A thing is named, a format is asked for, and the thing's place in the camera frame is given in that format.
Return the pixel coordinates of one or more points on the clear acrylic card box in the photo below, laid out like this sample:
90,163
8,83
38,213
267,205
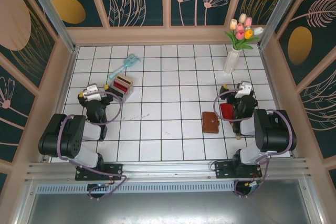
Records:
123,91

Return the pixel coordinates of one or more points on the brown leather card holder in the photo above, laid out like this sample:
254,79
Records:
210,122

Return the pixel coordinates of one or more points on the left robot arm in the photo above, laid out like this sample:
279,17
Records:
60,134

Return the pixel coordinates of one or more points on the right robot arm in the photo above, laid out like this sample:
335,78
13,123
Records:
273,132

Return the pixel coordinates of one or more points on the red credit card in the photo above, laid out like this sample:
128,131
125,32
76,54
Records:
120,86

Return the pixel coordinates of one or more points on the beige card with black stripe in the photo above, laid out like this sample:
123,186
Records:
124,79

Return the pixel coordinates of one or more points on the white ribbed vase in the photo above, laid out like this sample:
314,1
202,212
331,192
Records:
231,60

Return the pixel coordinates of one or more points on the light blue toy fork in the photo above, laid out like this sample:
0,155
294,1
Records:
130,61

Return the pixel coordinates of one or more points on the artificial tulip bouquet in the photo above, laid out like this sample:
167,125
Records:
242,31

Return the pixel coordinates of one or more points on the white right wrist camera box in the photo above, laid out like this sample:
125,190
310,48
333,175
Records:
242,93

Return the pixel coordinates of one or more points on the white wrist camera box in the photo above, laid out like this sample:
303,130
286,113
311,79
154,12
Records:
242,93
95,94

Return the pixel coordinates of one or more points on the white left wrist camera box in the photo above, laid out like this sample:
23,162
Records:
95,94

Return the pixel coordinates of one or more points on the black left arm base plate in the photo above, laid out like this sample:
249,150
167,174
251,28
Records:
113,171

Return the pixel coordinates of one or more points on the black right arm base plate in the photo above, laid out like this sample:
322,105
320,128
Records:
223,170

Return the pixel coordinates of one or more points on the aluminium frame post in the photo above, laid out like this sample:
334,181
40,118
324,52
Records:
52,11
278,11

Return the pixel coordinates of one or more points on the aluminium table edge rail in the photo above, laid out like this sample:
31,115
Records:
168,167

